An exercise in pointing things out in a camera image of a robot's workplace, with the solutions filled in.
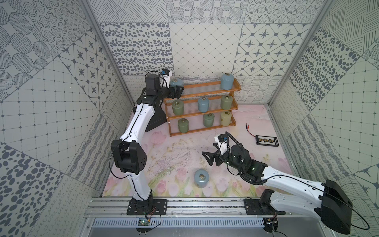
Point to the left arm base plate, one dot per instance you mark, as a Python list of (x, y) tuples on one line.
[(147, 207)]

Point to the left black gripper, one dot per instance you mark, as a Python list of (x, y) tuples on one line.
[(170, 91)]

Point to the green canister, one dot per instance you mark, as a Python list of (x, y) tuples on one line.
[(178, 107), (208, 119), (183, 125), (226, 102)]

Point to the aluminium mounting rail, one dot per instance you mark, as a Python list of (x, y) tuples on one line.
[(203, 207)]

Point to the blue canister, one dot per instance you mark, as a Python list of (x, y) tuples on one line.
[(176, 82), (227, 81), (201, 178), (203, 104)]

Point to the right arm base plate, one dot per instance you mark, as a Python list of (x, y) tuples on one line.
[(254, 207)]

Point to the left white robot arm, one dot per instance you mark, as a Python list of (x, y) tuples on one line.
[(127, 152)]

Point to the wooden three-tier shelf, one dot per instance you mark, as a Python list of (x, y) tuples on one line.
[(190, 96)]

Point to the green canister bottom centre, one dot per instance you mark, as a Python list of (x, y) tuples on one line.
[(208, 119)]

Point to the pale yellow canister bottom right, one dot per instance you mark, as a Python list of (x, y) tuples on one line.
[(225, 118)]

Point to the green canister middle right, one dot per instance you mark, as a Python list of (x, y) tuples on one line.
[(226, 102)]

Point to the black plastic case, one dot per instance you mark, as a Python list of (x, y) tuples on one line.
[(157, 119)]

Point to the green canister middle left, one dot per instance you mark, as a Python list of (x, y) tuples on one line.
[(178, 107)]

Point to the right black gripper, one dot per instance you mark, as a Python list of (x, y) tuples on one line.
[(212, 156)]

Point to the black terminal board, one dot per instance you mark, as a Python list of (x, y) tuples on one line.
[(266, 141)]

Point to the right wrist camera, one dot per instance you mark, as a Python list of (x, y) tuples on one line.
[(222, 142)]

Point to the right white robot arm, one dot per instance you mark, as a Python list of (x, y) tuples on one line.
[(324, 201)]

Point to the green canister bottom left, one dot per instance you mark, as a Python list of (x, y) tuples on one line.
[(183, 125)]

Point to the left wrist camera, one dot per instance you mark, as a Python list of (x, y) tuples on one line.
[(166, 73)]

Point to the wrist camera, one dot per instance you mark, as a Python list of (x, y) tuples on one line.
[(222, 142), (166, 73)]

